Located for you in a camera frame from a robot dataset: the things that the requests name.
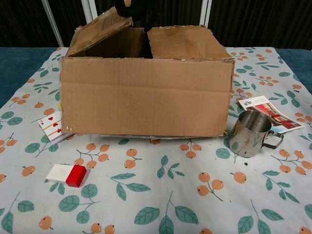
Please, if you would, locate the white rectangular block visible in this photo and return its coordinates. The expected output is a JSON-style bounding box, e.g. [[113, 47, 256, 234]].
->
[[45, 163, 74, 183]]

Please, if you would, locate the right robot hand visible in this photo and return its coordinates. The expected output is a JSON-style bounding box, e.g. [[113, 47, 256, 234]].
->
[[114, 0, 161, 34]]

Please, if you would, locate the wide white frame post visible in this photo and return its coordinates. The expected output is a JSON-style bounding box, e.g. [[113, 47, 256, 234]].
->
[[199, 0, 213, 26], [81, 0, 99, 25]]

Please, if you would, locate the red rectangular block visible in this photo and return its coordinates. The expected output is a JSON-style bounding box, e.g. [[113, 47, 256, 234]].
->
[[65, 164, 88, 189]]

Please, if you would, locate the floral print tablecloth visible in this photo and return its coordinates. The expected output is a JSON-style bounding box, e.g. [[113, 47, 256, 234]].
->
[[0, 46, 312, 234]]

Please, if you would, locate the brown cardboard box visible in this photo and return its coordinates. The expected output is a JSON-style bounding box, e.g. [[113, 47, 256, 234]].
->
[[59, 6, 236, 140]]

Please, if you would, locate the stainless steel gooseneck cup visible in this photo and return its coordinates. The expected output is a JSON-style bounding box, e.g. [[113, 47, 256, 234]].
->
[[223, 111, 285, 158]]

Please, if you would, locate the thin white frame post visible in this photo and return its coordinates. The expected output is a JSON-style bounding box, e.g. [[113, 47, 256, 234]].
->
[[41, 0, 64, 47]]

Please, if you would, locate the deck of playing cards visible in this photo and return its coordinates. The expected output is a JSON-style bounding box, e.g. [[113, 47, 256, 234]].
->
[[38, 112, 75, 144]]

